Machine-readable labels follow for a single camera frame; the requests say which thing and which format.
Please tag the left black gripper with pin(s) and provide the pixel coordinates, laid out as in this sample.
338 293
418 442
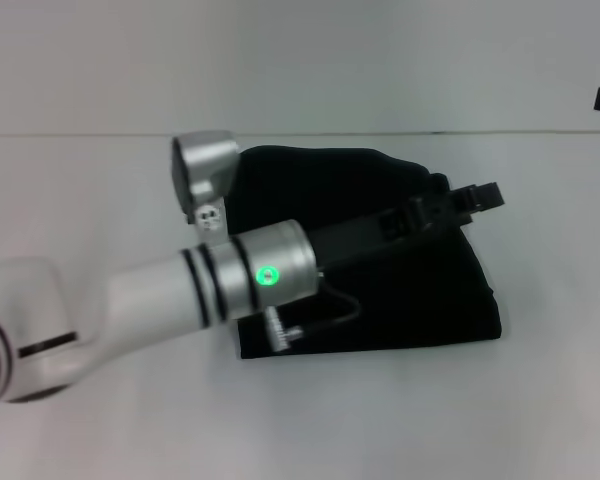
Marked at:
370 235

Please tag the black t-shirt with white print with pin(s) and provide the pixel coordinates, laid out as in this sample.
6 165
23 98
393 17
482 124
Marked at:
405 300

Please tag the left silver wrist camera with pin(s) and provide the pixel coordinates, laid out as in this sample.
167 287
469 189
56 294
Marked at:
205 175

